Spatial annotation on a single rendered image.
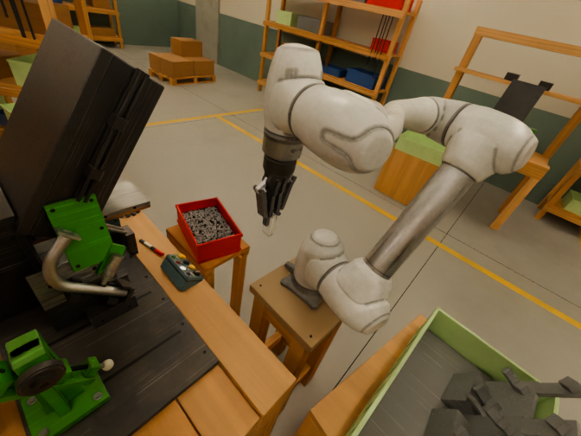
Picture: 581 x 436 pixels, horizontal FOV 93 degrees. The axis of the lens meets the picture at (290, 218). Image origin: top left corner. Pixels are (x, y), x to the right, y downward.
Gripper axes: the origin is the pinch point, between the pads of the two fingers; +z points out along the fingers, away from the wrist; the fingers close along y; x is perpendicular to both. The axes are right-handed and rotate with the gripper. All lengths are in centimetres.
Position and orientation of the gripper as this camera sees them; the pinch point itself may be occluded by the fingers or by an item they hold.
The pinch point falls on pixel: (269, 223)
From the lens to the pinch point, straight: 74.4
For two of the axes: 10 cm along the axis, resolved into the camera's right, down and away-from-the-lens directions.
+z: -1.8, 7.8, 6.0
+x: -7.2, -5.2, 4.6
